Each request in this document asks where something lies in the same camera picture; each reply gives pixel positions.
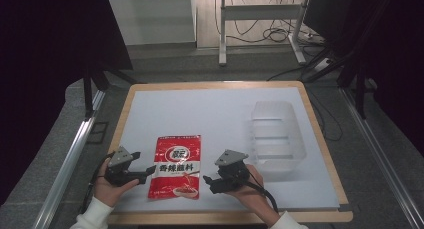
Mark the red seasoning packet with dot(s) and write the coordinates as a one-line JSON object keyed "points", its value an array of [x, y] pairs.
{"points": [[175, 169]]}

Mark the dark curtain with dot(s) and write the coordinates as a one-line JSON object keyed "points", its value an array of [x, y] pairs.
{"points": [[393, 55], [43, 72]]}

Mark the person's white sleeve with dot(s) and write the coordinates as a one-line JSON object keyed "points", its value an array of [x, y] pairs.
{"points": [[287, 223], [91, 217]]}

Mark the person's left white sleeve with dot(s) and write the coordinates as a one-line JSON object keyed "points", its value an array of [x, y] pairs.
{"points": [[91, 217]]}

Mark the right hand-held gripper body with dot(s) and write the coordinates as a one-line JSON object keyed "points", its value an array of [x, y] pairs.
{"points": [[231, 175]]}

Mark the person's left hand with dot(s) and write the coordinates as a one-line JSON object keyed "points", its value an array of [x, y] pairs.
{"points": [[108, 190]]}

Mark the white metal stand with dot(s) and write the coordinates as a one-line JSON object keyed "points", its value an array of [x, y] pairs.
{"points": [[260, 11]]}

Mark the grey tape piece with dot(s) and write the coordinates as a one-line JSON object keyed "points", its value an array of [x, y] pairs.
{"points": [[345, 208]]}

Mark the person's right hand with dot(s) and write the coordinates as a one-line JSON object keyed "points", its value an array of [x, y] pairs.
{"points": [[255, 192]]}

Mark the black square floor frame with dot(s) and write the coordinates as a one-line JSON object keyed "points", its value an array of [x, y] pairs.
{"points": [[98, 133]]}

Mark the aluminium floor rail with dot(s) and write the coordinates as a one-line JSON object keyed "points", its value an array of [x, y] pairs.
{"points": [[66, 169], [380, 155]]}

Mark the white power strip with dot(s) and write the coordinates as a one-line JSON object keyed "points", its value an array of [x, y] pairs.
{"points": [[322, 65]]}

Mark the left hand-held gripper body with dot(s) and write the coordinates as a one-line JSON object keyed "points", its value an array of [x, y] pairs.
{"points": [[119, 170]]}

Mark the black stand leg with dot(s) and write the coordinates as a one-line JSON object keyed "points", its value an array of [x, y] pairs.
{"points": [[360, 95], [88, 95]]}

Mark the person's right white sleeve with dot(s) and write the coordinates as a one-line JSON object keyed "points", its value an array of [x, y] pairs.
{"points": [[287, 223]]}

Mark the white cabinet panel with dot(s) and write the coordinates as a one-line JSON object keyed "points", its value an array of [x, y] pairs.
{"points": [[153, 19]]}

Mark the clear plastic container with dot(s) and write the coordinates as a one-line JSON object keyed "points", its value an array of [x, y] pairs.
{"points": [[276, 135]]}

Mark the white table mat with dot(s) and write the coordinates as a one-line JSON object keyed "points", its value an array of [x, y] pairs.
{"points": [[206, 115]]}

